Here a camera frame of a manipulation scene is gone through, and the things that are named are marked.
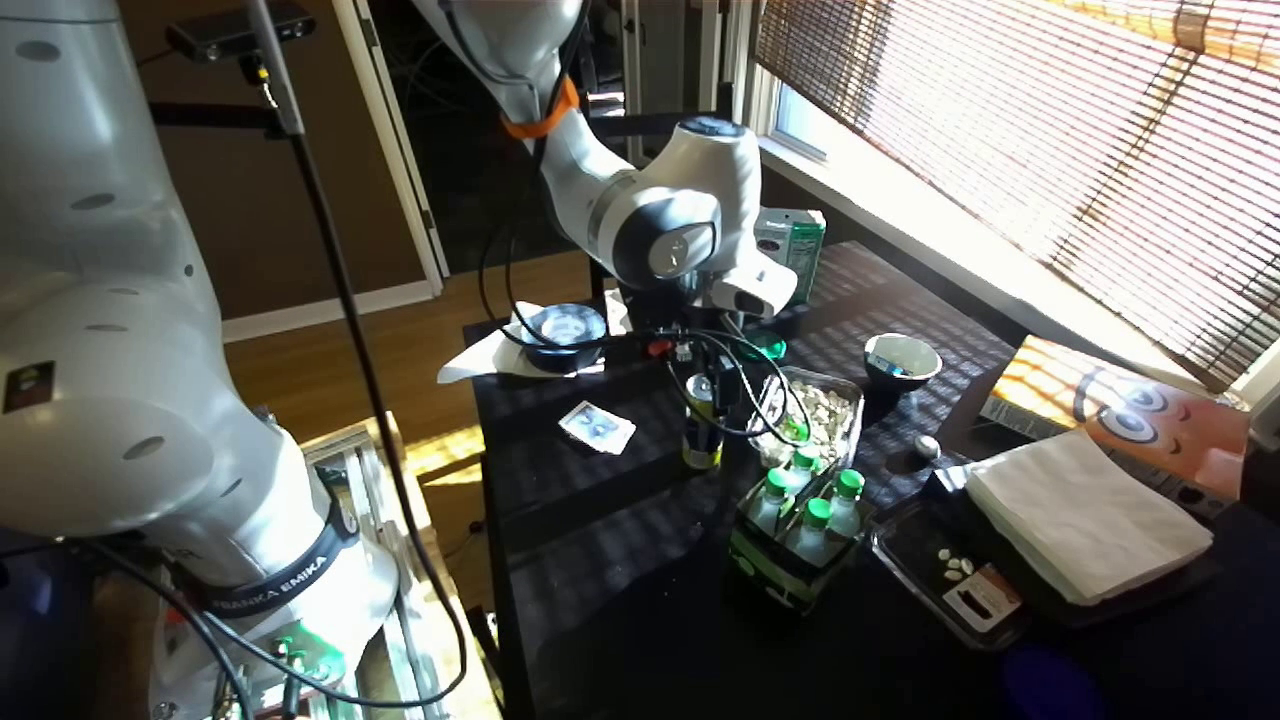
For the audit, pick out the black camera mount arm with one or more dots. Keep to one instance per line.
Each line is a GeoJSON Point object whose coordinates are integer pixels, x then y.
{"type": "Point", "coordinates": [214, 116]}

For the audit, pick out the clear plastic container of nuts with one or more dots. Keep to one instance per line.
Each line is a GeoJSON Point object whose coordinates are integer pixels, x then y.
{"type": "Point", "coordinates": [832, 415]}

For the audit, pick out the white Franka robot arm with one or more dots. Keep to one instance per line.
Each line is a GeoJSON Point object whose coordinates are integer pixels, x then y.
{"type": "Point", "coordinates": [105, 400]}

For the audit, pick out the wooden robot stand cart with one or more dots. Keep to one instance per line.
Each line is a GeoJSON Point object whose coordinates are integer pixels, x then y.
{"type": "Point", "coordinates": [440, 455]}

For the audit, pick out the black camera on stand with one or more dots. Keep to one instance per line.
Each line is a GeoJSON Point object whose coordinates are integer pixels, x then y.
{"type": "Point", "coordinates": [226, 33]}

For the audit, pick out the large white paper napkin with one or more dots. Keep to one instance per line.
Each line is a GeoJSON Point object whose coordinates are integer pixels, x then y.
{"type": "Point", "coordinates": [483, 357]}

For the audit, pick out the small black labelled box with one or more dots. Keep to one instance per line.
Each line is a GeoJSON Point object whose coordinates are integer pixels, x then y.
{"type": "Point", "coordinates": [921, 545]}

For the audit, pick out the white folded napkin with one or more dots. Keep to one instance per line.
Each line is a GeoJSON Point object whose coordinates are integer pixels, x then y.
{"type": "Point", "coordinates": [617, 311]}

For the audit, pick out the orange cartoon face book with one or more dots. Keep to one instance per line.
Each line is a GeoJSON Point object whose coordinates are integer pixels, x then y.
{"type": "Point", "coordinates": [1133, 415]}

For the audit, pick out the black cup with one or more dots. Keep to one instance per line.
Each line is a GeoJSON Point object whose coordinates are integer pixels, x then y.
{"type": "Point", "coordinates": [903, 372]}

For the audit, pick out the cardboard four-bottle carton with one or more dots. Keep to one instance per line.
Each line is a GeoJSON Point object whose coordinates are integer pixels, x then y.
{"type": "Point", "coordinates": [786, 564]}

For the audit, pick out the white folded towel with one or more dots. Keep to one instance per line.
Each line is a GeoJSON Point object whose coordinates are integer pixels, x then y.
{"type": "Point", "coordinates": [1087, 514]}

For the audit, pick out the white door frame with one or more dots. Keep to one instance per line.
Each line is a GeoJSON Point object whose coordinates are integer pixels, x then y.
{"type": "Point", "coordinates": [401, 161]}

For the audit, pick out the loose pistachio nuts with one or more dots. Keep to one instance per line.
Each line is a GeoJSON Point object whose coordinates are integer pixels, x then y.
{"type": "Point", "coordinates": [953, 563]}

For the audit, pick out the playing card pack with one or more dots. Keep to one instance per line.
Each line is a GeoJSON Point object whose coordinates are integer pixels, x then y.
{"type": "Point", "coordinates": [598, 425]}

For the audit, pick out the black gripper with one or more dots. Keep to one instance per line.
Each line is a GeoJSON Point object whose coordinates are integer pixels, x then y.
{"type": "Point", "coordinates": [692, 328]}

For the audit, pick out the blue and white round plate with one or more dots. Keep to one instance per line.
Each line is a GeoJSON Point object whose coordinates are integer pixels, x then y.
{"type": "Point", "coordinates": [567, 328]}

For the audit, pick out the wooden window blinds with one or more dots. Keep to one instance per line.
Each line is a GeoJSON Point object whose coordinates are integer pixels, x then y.
{"type": "Point", "coordinates": [1066, 135]}

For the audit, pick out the small white ball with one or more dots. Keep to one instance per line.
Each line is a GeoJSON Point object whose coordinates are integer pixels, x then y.
{"type": "Point", "coordinates": [924, 447]}

